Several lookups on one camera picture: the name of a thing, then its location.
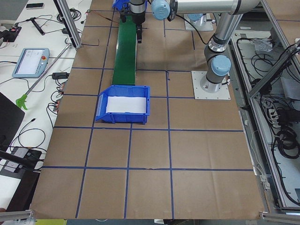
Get left blue plastic bin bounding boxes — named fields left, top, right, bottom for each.
left=95, top=85, right=150, bottom=124

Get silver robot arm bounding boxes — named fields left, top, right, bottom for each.
left=150, top=0, right=259, bottom=93

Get right blue plastic bin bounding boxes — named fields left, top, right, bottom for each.
left=112, top=0, right=130, bottom=11

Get white foam pad left bin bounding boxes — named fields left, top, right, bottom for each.
left=106, top=96, right=147, bottom=113

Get black power adapter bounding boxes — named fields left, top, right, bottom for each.
left=52, top=72, right=69, bottom=80

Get aluminium frame post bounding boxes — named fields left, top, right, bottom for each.
left=53, top=0, right=82, bottom=49

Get green handled grabber stick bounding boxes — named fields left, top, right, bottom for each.
left=15, top=43, right=71, bottom=110

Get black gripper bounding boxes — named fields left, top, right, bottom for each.
left=120, top=0, right=146, bottom=44

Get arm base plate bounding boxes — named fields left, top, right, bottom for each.
left=191, top=71, right=231, bottom=100
left=184, top=14, right=213, bottom=31

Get teach pendant tablet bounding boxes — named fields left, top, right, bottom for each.
left=12, top=48, right=50, bottom=78

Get green conveyor belt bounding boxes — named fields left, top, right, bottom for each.
left=112, top=16, right=136, bottom=85

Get blue plastic bin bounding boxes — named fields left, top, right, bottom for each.
left=112, top=0, right=130, bottom=11
left=95, top=85, right=150, bottom=124

